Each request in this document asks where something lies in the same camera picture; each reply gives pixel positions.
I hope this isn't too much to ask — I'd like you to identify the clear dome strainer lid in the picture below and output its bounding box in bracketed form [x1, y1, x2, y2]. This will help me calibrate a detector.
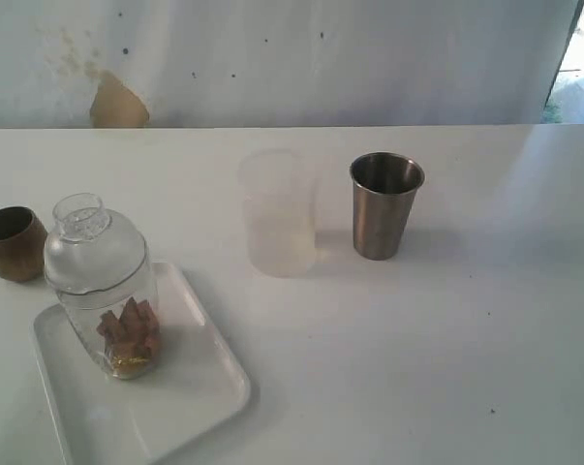
[44, 193, 148, 295]

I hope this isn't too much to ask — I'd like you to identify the brown wooden cup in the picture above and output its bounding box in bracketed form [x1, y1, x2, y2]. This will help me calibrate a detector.
[0, 206, 47, 283]

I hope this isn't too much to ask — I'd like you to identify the frosted translucent plastic cup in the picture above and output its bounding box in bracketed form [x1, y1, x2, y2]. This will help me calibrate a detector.
[238, 148, 317, 278]

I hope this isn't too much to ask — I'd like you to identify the stainless steel tumbler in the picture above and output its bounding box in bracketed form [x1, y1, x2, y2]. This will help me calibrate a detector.
[350, 152, 425, 261]

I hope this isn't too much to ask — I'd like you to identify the white rectangular tray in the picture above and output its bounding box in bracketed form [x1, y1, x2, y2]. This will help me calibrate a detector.
[32, 262, 251, 464]

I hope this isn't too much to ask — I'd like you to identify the clear plastic shaker cup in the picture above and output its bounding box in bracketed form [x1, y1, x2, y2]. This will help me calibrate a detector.
[57, 283, 163, 380]

